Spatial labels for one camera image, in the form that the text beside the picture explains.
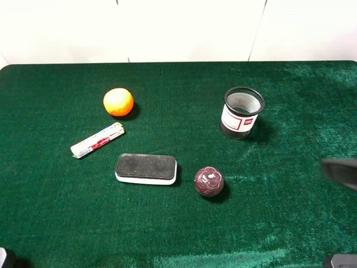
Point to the dark red carved ball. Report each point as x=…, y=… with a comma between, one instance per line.
x=208, y=181

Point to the green felt table mat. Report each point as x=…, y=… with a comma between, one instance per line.
x=275, y=209

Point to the white black board eraser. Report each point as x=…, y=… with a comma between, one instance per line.
x=146, y=169

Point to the orange mandarin fruit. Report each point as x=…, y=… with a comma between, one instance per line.
x=118, y=102

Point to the black mesh pen cup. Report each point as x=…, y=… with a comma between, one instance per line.
x=242, y=105

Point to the red white candy pack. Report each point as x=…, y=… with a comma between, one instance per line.
x=97, y=140

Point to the black device bottom right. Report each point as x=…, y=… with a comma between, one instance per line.
x=340, y=261

